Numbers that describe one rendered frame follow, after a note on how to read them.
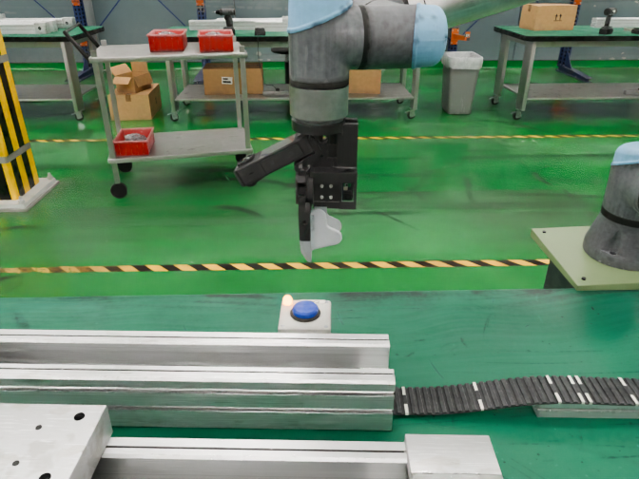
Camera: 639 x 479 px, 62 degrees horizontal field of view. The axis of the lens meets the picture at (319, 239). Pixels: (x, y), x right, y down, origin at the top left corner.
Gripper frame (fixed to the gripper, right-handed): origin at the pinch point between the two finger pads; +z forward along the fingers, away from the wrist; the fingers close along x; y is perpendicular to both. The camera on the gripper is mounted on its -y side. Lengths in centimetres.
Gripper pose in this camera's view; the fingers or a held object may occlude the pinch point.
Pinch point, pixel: (304, 253)
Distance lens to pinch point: 78.4
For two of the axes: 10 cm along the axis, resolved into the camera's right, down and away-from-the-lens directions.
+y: 10.0, 0.1, -0.2
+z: 0.0, 8.9, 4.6
